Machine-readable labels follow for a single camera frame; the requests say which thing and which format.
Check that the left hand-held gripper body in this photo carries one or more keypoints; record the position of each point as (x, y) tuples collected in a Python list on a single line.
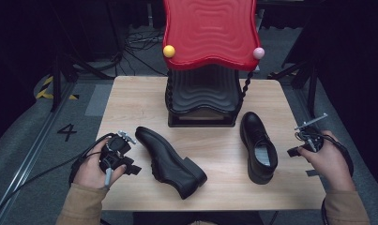
[(116, 146)]

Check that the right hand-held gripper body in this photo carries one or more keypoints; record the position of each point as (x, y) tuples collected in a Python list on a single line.
[(311, 139)]

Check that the person's right hand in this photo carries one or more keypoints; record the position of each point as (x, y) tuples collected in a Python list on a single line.
[(332, 162)]

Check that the person's left hand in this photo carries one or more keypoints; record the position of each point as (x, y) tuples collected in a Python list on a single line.
[(89, 170)]

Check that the dark tape piece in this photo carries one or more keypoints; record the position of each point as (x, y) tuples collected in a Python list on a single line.
[(311, 172)]

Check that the black leather shoe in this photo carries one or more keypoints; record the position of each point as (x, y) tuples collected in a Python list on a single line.
[(169, 162), (254, 131)]

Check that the black metal stand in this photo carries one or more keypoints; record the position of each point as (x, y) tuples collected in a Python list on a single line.
[(311, 84), (56, 81)]

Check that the person's dark clothing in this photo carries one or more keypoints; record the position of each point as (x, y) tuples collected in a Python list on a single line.
[(196, 218)]

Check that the yellow black floor tape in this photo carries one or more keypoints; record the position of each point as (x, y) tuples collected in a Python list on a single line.
[(46, 89)]

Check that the red and black shoe rack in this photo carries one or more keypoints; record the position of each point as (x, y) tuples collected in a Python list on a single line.
[(208, 34)]

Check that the metal floor rail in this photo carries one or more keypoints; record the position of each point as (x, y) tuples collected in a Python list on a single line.
[(27, 156), (358, 150)]

